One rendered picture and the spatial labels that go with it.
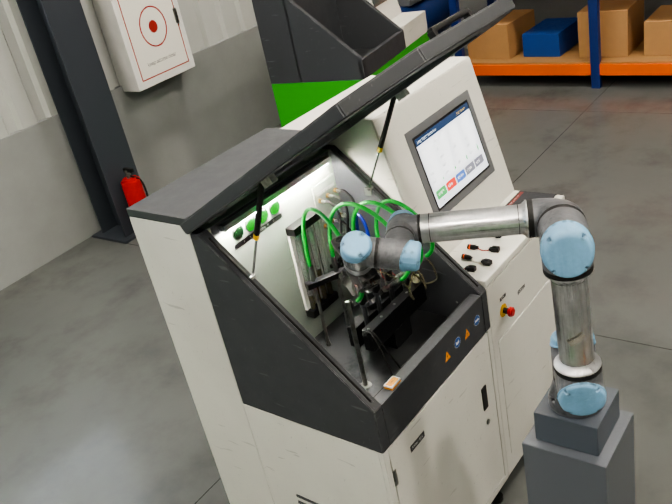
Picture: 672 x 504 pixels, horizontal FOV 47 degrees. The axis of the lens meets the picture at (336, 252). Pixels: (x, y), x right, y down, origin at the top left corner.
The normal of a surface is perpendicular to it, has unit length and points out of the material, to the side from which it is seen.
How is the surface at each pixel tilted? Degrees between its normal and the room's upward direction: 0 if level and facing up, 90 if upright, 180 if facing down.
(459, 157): 76
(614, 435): 0
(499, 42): 90
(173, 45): 90
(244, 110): 90
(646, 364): 0
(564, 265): 82
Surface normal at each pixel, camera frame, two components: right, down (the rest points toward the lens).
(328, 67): -0.45, 0.49
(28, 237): 0.80, 0.13
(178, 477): -0.19, -0.87
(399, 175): 0.72, -0.07
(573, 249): -0.17, 0.37
